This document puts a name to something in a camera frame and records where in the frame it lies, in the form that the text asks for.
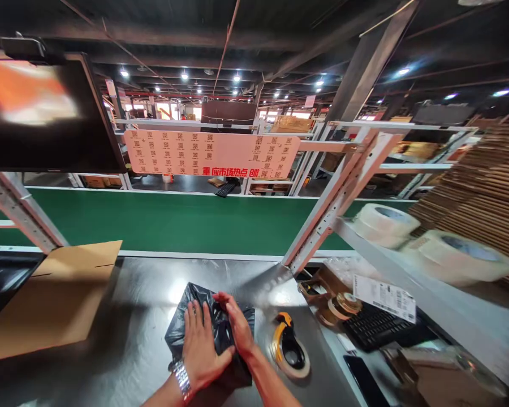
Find brown tape dispenser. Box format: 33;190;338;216
297;275;364;326

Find clear packing tape roll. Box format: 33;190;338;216
353;203;421;250
403;230;509;287

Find person's left middle finger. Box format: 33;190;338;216
193;301;206;340

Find person's left ring finger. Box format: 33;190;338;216
183;299;196;340

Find black keyboard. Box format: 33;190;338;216
342;301;438;353

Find stack of flat cardboard boxes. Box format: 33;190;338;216
408;120;509;297

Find black plastic mailer bag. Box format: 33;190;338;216
164;282;256;387

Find flat brown cardboard sheet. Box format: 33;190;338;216
0;240;123;365

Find white metal shelf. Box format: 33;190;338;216
332;217;509;399

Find green conveyor belt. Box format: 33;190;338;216
0;186;416;255

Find person's right hand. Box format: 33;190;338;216
212;291;257;358

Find person's left thumb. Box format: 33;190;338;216
210;346;236;376

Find person's left index finger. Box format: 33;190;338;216
204;302;217;347

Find white metal frame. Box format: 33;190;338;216
0;120;479;274

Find pink code sign board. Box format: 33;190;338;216
123;129;301;179

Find black phone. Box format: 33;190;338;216
343;355;390;407

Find person's right fingers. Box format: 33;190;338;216
212;291;243;323

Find black monitor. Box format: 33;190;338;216
0;51;127;174

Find person's left hand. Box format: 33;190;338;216
182;299;236;392

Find yellow black tape dispenser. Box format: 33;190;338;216
271;311;311;379

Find white shipping label sheet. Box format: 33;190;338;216
352;274;417;324

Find brown cardboard box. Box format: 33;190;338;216
392;345;509;407

